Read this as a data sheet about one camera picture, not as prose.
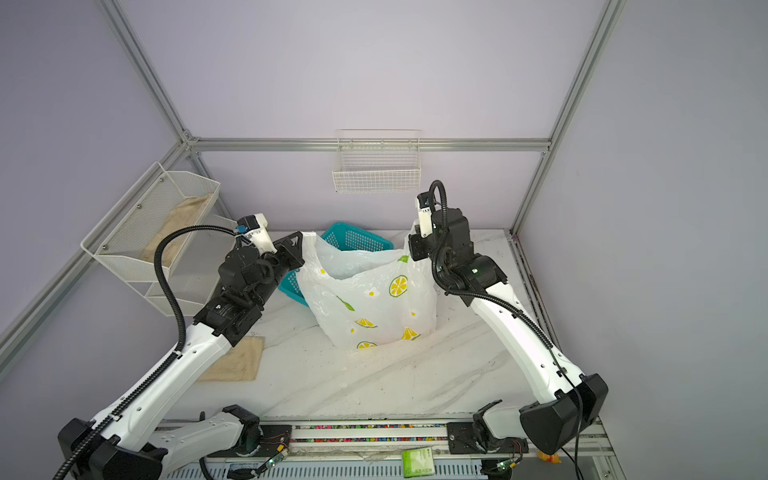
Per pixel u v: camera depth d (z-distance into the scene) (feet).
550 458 2.30
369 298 2.45
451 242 1.64
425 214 1.99
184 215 2.72
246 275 1.65
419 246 2.06
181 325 1.53
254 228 1.92
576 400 1.19
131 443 1.24
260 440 2.36
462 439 2.40
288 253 1.98
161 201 2.75
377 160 3.14
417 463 2.26
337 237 3.60
